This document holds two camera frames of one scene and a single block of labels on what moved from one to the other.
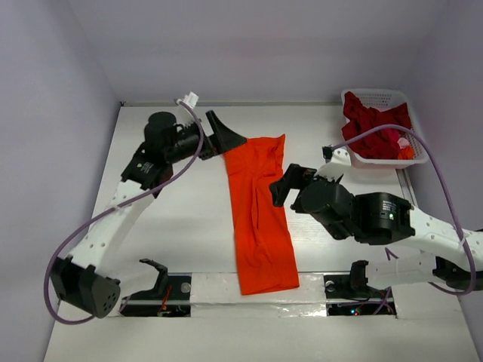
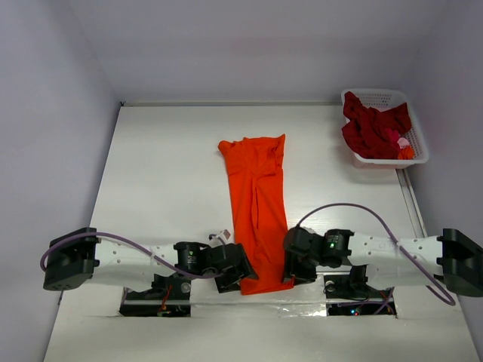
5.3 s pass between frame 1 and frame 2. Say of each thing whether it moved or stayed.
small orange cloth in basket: stayed
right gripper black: moved
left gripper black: moved
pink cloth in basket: stayed
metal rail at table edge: stayed
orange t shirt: stayed
